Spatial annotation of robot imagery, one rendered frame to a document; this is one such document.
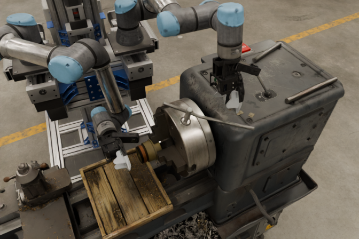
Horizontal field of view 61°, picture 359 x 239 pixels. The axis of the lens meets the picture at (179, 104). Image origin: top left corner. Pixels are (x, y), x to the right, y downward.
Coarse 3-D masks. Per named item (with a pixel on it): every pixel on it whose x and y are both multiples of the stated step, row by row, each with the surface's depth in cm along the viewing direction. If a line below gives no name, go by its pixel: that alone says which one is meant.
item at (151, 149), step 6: (144, 144) 122; (150, 144) 122; (156, 144) 123; (138, 150) 120; (144, 150) 121; (150, 150) 121; (156, 150) 121; (138, 156) 125; (144, 156) 120; (150, 156) 121; (156, 156) 122; (144, 162) 122
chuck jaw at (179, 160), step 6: (162, 150) 123; (168, 150) 123; (174, 150) 123; (162, 156) 121; (168, 156) 121; (174, 156) 121; (180, 156) 121; (168, 162) 120; (174, 162) 119; (180, 162) 119; (174, 168) 121; (180, 168) 118; (186, 168) 120; (192, 168) 120
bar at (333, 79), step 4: (328, 80) 127; (332, 80) 128; (336, 80) 129; (316, 84) 126; (320, 84) 125; (324, 84) 126; (328, 84) 127; (308, 88) 124; (312, 88) 124; (316, 88) 124; (320, 88) 126; (300, 92) 122; (304, 92) 122; (308, 92) 123; (292, 96) 120; (296, 96) 120; (300, 96) 121; (288, 100) 119; (292, 100) 120
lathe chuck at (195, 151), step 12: (168, 108) 121; (168, 120) 121; (180, 120) 116; (192, 120) 117; (180, 132) 114; (192, 132) 115; (180, 144) 117; (192, 144) 114; (204, 144) 116; (192, 156) 115; (204, 156) 118; (204, 168) 125
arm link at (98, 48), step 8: (80, 40) 122; (88, 40) 122; (96, 48) 122; (104, 48) 129; (96, 56) 136; (104, 56) 127; (96, 64) 127; (104, 64) 129; (96, 72) 132; (104, 72) 132; (112, 72) 137; (104, 80) 134; (112, 80) 137; (104, 88) 137; (112, 88) 138; (104, 96) 142; (112, 96) 140; (120, 96) 144; (112, 104) 143; (120, 104) 145; (112, 112) 147; (120, 112) 147; (128, 112) 152; (120, 120) 148
